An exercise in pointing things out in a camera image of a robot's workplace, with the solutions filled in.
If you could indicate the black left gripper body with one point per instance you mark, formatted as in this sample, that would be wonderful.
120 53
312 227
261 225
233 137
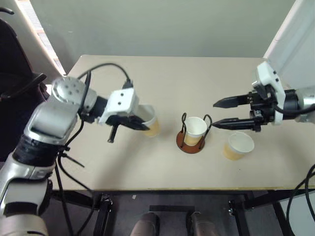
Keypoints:
121 120

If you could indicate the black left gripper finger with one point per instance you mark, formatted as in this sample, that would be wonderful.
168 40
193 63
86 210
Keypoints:
139 125
113 134

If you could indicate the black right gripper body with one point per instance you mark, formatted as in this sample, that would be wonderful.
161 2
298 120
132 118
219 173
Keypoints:
263 109

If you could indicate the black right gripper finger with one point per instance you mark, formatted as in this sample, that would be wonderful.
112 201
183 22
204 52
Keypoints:
232 102
233 123

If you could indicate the white and tan paper cup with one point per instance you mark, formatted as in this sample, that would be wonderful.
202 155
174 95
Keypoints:
240 145
153 127
195 127

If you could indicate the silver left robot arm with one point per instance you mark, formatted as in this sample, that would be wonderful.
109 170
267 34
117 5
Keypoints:
49 118

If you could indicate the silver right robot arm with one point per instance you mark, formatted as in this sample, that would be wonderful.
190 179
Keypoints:
305 103

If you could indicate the dark rounded shape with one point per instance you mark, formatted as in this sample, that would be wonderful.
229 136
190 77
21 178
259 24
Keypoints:
145 225
200 225

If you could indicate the window blind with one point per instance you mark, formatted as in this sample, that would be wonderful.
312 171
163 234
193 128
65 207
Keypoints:
46 41

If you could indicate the black office chair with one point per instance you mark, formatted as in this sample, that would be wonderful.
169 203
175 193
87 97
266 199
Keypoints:
14 73

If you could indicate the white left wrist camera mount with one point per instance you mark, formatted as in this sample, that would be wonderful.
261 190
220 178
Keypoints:
123 100

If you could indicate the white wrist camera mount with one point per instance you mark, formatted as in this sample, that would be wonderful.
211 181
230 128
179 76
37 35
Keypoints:
268 73
123 100

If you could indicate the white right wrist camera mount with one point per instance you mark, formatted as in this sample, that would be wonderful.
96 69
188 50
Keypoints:
268 73

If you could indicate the black table frame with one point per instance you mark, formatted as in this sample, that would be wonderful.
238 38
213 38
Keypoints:
103 214

